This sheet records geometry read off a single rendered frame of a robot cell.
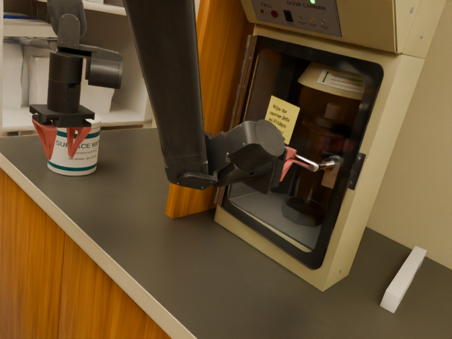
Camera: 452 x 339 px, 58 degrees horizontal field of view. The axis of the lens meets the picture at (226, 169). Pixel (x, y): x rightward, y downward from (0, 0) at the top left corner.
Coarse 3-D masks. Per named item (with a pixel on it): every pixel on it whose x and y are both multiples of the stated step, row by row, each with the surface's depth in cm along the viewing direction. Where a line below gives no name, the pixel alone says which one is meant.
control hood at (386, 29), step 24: (240, 0) 80; (336, 0) 64; (360, 0) 61; (384, 0) 58; (408, 0) 60; (264, 24) 81; (360, 24) 65; (384, 24) 62; (408, 24) 64; (384, 48) 65
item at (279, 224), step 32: (256, 64) 85; (288, 64) 79; (320, 64) 74; (352, 64) 69; (256, 96) 86; (288, 96) 80; (320, 96) 74; (352, 96) 70; (320, 128) 75; (352, 128) 70; (320, 160) 76; (352, 160) 71; (224, 192) 96; (256, 192) 88; (288, 192) 82; (320, 192) 76; (256, 224) 89; (288, 224) 83; (320, 224) 77; (320, 256) 78
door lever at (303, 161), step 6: (294, 156) 74; (300, 156) 73; (294, 162) 74; (300, 162) 73; (306, 162) 72; (312, 162) 71; (324, 162) 73; (330, 162) 74; (312, 168) 71; (318, 168) 71; (324, 168) 73; (330, 168) 74
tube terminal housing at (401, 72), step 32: (256, 32) 86; (288, 32) 80; (416, 32) 67; (384, 64) 68; (416, 64) 72; (384, 96) 69; (384, 128) 73; (384, 160) 79; (352, 192) 75; (224, 224) 99; (352, 224) 80; (288, 256) 87; (352, 256) 87; (320, 288) 82
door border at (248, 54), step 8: (256, 40) 84; (248, 48) 86; (248, 56) 86; (248, 64) 86; (248, 72) 87; (240, 80) 88; (240, 88) 89; (240, 96) 89; (240, 104) 89; (240, 112) 90; (232, 120) 91; (232, 128) 92; (216, 192) 98
